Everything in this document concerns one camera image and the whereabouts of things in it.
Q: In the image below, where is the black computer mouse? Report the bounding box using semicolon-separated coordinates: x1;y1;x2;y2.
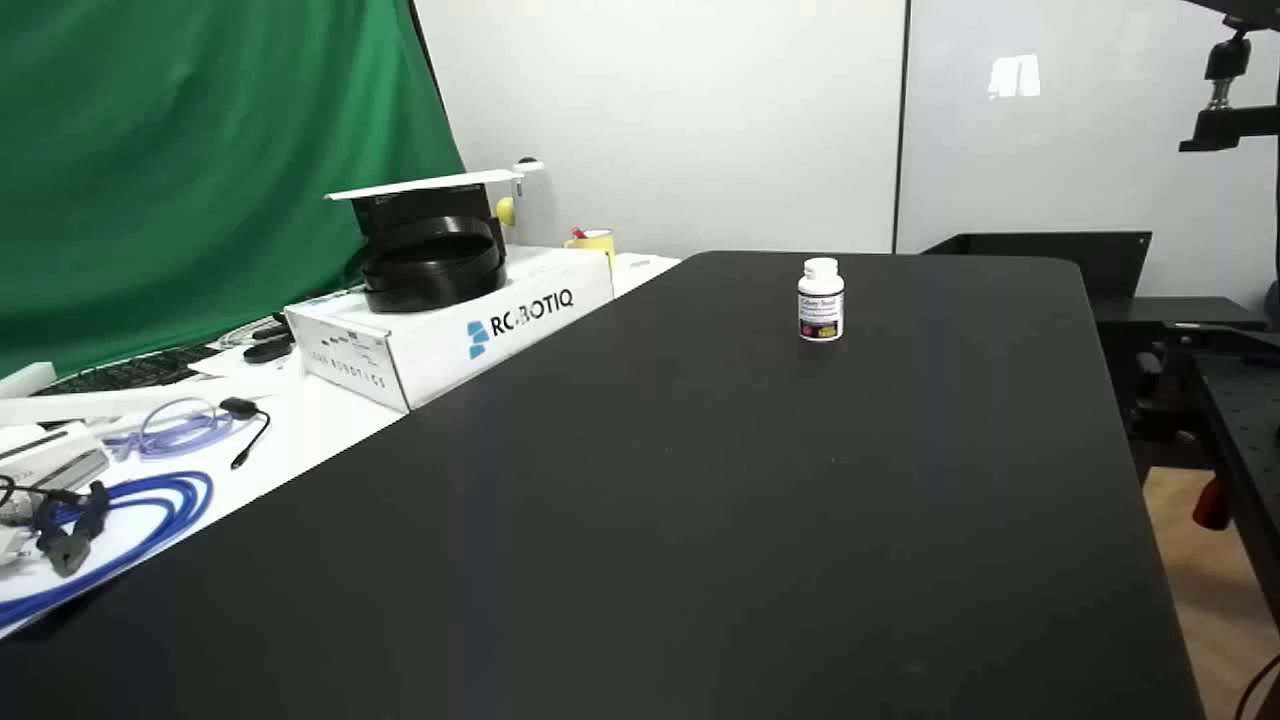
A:
242;327;299;369

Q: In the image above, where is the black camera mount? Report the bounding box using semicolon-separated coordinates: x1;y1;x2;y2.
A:
1175;0;1280;157

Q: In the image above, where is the small yellow object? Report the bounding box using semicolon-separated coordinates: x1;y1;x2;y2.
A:
564;224;621;259

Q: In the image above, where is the white flat device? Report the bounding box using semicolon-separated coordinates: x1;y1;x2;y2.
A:
0;418;116;501

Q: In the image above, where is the green backdrop cloth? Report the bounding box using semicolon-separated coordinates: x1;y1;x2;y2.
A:
0;0;467;384

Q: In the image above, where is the small red object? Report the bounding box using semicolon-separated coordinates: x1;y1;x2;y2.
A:
1187;467;1235;536

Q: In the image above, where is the white Robotiq cardboard box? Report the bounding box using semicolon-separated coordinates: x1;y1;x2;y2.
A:
282;244;621;414

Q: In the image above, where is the white pill bottle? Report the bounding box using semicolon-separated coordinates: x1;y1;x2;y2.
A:
792;250;854;353

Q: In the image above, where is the white flat board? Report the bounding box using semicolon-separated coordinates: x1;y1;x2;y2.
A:
322;157;548;207

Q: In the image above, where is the thin black cable with plug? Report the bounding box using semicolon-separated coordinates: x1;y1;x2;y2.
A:
217;393;282;475

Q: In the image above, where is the black keyboard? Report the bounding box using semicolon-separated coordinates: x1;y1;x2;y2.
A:
34;344;222;400

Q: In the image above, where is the light blue coiled cable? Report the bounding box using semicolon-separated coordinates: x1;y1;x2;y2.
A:
101;396;262;467

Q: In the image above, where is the black clamp tool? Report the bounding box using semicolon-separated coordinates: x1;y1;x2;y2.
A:
28;475;116;579

